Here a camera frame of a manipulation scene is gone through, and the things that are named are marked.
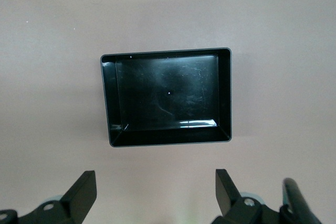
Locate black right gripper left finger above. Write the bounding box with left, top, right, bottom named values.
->
left=15, top=170, right=97, bottom=224

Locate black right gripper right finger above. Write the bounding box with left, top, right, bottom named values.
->
left=212, top=168, right=284, bottom=224

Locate black plastic box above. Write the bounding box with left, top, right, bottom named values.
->
left=100, top=47, right=233, bottom=148

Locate large table cover mat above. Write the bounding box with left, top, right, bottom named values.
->
left=0, top=0, right=336, bottom=224

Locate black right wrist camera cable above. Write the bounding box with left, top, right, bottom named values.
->
left=281, top=177, right=322, bottom=224

